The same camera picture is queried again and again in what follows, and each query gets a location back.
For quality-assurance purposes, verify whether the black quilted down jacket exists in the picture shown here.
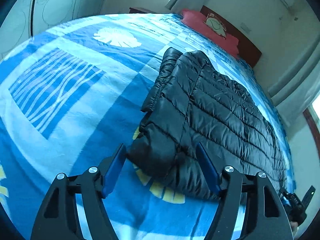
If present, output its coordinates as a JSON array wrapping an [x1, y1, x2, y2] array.
[[127, 48, 287, 199]]

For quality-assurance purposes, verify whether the person's right hand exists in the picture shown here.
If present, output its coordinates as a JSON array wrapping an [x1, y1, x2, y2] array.
[[290, 221, 299, 237]]

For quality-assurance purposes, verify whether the blue patterned bed sheet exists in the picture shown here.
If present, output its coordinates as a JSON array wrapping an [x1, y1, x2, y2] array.
[[1, 14, 296, 238]]

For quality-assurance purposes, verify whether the dark wooden headboard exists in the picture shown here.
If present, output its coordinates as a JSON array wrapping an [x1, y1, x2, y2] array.
[[200, 5, 262, 68]]

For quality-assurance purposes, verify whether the small cream patterned cushion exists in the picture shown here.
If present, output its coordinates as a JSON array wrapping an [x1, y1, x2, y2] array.
[[204, 13, 226, 38]]

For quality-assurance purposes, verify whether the red pillow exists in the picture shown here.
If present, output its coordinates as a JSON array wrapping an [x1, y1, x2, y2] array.
[[181, 9, 239, 58]]

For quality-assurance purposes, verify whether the white glass sliding wardrobe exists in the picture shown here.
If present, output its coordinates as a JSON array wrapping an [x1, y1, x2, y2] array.
[[1, 0, 103, 58]]

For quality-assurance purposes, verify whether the dark wooden nightstand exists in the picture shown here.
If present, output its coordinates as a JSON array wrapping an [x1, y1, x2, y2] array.
[[129, 7, 156, 14]]

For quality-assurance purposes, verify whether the white wall socket plate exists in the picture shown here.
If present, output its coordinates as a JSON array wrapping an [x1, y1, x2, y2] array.
[[240, 22, 252, 34]]

